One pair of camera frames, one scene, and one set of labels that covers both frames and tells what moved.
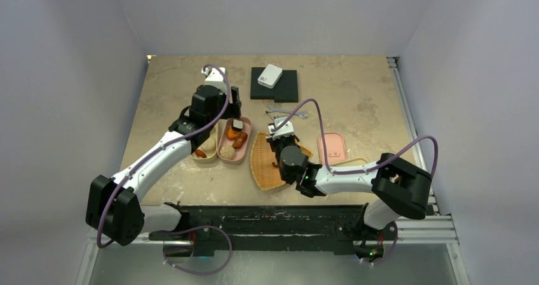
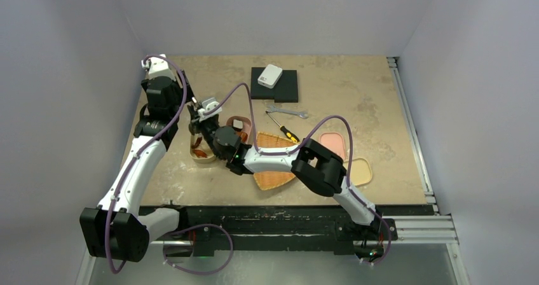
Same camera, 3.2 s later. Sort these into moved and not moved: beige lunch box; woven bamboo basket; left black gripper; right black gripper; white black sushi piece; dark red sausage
Moved: right black gripper; left black gripper
Not moved: woven bamboo basket; beige lunch box; dark red sausage; white black sushi piece
